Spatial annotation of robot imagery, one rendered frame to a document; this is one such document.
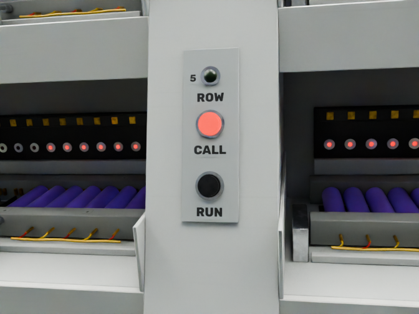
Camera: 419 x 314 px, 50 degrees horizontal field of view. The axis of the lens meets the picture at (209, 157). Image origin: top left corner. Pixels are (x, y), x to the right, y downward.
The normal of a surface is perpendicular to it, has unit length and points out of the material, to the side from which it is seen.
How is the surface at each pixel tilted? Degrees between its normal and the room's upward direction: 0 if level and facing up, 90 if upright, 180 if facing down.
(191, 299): 90
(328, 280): 20
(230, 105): 90
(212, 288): 90
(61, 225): 110
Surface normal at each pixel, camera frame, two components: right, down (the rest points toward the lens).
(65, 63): -0.17, 0.28
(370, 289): -0.06, -0.96
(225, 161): -0.18, -0.07
